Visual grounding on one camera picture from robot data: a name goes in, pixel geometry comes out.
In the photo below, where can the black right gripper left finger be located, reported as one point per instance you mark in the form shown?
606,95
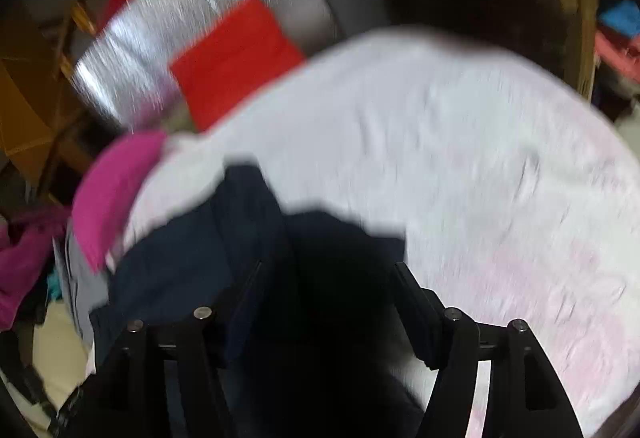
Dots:
171,380

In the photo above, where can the navy blue padded jacket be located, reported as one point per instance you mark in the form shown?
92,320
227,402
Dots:
308,355

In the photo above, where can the grey folded garment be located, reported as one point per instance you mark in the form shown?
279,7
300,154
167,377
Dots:
82,289

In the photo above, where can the pale pink embossed blanket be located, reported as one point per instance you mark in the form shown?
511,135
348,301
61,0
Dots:
516,198

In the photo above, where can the magenta pillow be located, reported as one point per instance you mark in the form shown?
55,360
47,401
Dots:
107,192

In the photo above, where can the magenta garment pile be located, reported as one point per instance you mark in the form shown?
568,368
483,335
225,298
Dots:
26,243

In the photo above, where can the red pillow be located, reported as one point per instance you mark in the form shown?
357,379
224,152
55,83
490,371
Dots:
245,50

